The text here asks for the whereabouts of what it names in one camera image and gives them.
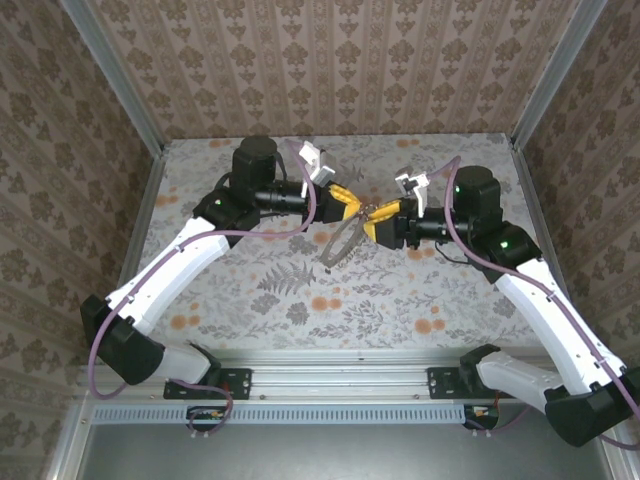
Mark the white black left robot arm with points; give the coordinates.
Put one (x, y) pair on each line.
(170, 270)

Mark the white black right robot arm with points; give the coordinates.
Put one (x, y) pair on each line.
(555, 320)

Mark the floral table cover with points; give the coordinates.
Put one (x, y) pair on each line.
(350, 310)

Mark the black wiring connector box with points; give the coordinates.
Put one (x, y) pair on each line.
(482, 417)

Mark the grey metal sheet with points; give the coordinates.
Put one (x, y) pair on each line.
(320, 455)

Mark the aluminium table side rail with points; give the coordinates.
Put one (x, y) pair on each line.
(141, 225)
(531, 190)

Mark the aluminium frame corner post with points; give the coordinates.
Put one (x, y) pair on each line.
(554, 75)
(116, 75)

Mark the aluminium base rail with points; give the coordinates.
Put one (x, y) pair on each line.
(340, 382)

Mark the aluminium lower frame bar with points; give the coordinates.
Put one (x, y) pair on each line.
(620, 465)
(62, 450)

